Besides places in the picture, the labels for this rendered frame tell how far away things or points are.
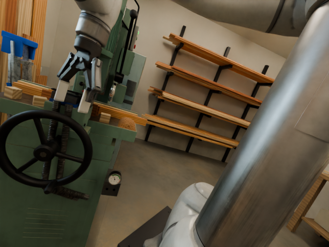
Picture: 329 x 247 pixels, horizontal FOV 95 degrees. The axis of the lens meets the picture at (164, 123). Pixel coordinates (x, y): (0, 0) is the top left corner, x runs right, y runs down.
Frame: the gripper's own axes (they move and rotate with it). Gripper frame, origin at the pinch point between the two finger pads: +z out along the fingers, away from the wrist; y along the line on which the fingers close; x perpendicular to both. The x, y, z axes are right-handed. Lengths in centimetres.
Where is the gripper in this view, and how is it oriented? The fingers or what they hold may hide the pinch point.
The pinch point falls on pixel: (70, 103)
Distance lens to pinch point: 57.4
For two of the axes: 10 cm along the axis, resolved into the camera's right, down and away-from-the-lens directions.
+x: -4.3, -1.0, -9.0
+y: -8.4, -3.3, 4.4
